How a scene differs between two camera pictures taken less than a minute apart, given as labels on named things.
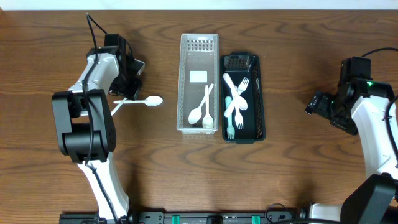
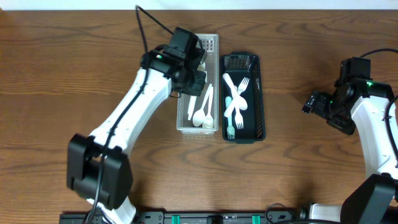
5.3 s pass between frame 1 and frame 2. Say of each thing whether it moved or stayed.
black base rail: stayed
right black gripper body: stayed
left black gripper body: moved
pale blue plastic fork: stayed
